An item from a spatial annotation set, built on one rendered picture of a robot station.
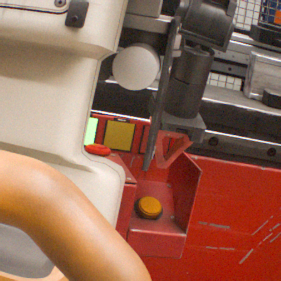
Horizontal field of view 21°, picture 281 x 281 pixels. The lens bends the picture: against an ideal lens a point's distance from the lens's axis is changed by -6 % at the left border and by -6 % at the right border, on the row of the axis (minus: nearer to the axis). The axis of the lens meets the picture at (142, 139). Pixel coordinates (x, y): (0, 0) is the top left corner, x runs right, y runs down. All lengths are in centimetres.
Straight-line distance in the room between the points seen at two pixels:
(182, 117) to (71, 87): 48
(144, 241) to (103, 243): 87
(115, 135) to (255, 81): 40
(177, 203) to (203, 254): 29
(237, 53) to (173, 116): 71
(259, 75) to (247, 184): 23
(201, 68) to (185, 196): 22
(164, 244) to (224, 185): 32
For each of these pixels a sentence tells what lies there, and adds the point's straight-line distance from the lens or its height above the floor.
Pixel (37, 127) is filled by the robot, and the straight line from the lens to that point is 69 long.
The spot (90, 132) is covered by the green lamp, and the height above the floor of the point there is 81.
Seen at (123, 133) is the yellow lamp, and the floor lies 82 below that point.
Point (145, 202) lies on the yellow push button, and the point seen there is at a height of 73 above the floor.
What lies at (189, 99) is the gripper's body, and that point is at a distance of 114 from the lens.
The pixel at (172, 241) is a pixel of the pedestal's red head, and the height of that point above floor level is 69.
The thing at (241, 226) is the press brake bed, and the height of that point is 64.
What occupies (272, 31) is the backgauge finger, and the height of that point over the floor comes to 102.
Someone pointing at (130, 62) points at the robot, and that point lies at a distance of 76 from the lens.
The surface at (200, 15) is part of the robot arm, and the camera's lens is 110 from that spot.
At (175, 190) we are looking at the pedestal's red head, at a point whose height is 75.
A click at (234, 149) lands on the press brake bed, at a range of 148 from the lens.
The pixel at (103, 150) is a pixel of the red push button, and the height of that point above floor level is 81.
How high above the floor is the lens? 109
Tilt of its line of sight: 12 degrees down
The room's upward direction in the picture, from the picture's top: 11 degrees clockwise
